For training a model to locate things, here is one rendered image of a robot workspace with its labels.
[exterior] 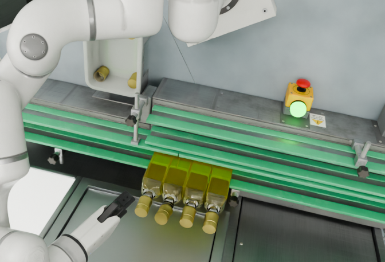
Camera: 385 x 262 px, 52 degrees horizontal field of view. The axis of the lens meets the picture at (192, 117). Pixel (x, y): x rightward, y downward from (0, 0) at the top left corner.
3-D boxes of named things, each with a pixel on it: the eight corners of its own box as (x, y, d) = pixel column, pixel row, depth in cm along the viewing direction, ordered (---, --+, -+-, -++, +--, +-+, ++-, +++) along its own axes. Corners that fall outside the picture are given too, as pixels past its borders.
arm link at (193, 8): (179, 21, 90) (161, 45, 76) (181, -41, 83) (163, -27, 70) (221, 26, 89) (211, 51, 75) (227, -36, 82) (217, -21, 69)
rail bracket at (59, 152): (67, 146, 133) (47, 172, 122) (65, 130, 129) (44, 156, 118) (78, 148, 132) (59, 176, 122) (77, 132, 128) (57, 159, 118)
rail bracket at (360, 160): (347, 144, 110) (353, 176, 99) (357, 122, 105) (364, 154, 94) (362, 147, 109) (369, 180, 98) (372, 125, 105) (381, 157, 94)
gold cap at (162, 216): (158, 214, 102) (153, 223, 98) (160, 202, 101) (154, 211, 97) (172, 217, 102) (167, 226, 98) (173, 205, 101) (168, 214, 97)
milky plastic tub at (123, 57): (96, 74, 129) (85, 88, 122) (94, 7, 116) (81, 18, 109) (148, 85, 127) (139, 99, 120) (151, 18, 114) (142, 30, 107)
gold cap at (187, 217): (182, 213, 103) (178, 226, 100) (183, 203, 101) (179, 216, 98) (195, 216, 103) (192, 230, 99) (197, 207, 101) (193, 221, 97)
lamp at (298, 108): (287, 111, 114) (287, 117, 111) (291, 98, 111) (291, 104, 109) (303, 114, 113) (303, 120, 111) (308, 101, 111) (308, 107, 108)
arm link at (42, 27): (85, -1, 77) (3, 2, 72) (93, -19, 64) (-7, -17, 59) (94, 71, 78) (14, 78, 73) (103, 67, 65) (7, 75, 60)
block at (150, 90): (145, 109, 125) (138, 122, 120) (146, 83, 120) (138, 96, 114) (156, 112, 125) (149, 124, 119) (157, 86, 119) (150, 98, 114)
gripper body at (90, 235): (75, 277, 81) (111, 242, 89) (89, 256, 74) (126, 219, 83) (49, 251, 82) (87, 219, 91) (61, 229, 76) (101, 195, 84)
